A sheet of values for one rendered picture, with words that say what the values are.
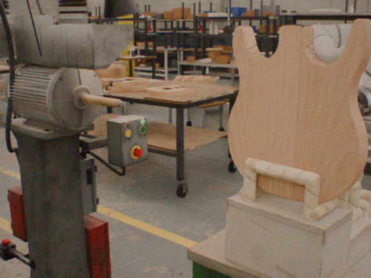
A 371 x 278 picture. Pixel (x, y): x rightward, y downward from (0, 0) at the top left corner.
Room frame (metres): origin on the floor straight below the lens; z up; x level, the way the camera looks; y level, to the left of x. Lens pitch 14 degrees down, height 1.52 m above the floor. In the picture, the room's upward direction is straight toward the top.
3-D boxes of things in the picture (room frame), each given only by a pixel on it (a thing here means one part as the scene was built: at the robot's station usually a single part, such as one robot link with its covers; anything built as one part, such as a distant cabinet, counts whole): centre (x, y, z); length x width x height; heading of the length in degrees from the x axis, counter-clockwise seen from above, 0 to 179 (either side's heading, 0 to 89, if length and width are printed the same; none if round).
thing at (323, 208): (0.95, -0.31, 1.12); 0.11 x 0.03 x 0.03; 138
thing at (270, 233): (1.02, -0.25, 1.02); 0.27 x 0.15 x 0.17; 48
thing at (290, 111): (1.01, -0.24, 1.33); 0.35 x 0.04 x 0.40; 47
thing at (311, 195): (0.93, -0.27, 1.15); 0.03 x 0.03 x 0.09
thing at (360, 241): (1.13, -0.35, 0.98); 0.27 x 0.16 x 0.09; 48
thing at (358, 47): (0.92, -0.34, 1.49); 0.07 x 0.04 x 0.10; 47
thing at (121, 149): (1.98, 0.34, 0.99); 0.24 x 0.21 x 0.26; 50
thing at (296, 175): (0.98, -0.21, 1.20); 0.20 x 0.03 x 0.03; 47
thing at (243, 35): (1.10, -0.15, 1.48); 0.07 x 0.04 x 0.09; 47
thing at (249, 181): (1.04, -0.15, 1.15); 0.03 x 0.03 x 0.09
